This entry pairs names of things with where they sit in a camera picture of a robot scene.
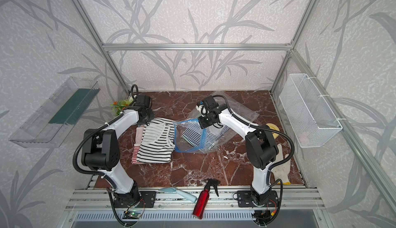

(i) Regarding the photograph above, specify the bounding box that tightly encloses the blue white striped top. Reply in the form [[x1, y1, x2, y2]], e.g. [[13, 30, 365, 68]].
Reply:
[[176, 119, 229, 152]]

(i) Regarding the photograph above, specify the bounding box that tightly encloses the red white striped top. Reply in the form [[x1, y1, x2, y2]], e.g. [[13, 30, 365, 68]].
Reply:
[[132, 126, 145, 164]]

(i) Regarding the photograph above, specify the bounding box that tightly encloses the clear vacuum bag blue zip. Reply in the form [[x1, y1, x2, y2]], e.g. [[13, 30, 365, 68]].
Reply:
[[174, 92, 259, 154]]

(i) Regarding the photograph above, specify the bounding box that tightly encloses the black white striped top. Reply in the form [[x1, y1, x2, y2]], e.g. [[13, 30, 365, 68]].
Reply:
[[133, 118, 175, 164]]

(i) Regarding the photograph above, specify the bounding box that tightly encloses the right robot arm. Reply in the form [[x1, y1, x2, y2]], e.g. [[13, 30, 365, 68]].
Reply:
[[197, 95, 279, 207]]

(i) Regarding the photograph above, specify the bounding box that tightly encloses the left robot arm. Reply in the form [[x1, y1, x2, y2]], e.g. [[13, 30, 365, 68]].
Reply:
[[73, 95, 154, 205]]

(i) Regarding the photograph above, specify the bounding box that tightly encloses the potted plant white pot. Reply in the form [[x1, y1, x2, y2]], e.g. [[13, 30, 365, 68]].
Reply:
[[111, 97, 134, 116]]

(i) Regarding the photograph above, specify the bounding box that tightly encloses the yellow smiley sponge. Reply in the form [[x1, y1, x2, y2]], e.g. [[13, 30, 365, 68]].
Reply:
[[266, 123, 279, 131]]

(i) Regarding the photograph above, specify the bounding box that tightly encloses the light blue brush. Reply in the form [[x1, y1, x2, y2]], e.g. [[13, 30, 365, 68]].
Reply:
[[158, 187, 197, 203]]

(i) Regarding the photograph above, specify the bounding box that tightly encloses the red spray bottle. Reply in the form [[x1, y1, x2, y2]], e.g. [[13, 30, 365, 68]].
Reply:
[[192, 179, 221, 219]]

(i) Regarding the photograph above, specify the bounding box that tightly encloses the white work glove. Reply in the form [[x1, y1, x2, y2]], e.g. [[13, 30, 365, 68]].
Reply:
[[270, 143, 291, 185]]

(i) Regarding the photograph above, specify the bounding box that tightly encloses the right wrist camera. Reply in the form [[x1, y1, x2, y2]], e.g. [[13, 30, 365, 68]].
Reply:
[[196, 102, 207, 116]]

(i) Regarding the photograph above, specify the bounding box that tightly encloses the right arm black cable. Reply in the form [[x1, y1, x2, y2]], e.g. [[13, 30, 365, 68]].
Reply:
[[200, 94, 295, 171]]

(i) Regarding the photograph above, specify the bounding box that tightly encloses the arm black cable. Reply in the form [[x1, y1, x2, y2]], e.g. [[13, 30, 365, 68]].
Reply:
[[72, 84, 140, 192], [200, 94, 295, 171]]

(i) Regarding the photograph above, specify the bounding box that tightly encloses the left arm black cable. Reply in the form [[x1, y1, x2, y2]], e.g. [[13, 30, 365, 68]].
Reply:
[[72, 84, 140, 192]]

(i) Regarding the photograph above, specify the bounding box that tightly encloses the clear plastic wall shelf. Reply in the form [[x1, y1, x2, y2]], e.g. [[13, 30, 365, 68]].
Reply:
[[9, 77, 100, 148]]

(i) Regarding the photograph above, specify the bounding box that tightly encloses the white wire basket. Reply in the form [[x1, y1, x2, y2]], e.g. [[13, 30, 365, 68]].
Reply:
[[279, 73, 342, 148]]

